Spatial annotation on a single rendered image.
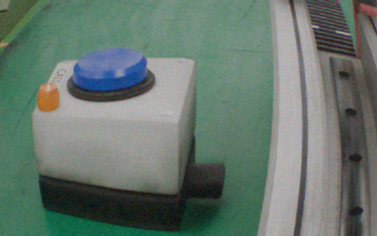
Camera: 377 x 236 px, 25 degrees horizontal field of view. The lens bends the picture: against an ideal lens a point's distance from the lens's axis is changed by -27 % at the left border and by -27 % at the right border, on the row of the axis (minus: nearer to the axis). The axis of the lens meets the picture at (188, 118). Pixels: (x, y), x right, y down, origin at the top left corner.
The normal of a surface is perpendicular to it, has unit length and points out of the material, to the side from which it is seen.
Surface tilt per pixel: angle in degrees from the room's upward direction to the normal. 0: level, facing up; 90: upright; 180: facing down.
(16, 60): 0
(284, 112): 0
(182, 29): 0
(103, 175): 90
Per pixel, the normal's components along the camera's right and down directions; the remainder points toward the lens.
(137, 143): -0.09, 0.39
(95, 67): 0.00, -0.90
